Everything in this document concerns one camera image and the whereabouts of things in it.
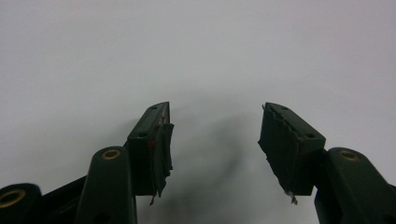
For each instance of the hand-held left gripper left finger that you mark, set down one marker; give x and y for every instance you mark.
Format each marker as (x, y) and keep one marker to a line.
(149, 146)

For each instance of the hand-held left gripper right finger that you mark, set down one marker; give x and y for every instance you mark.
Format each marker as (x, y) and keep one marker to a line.
(286, 149)

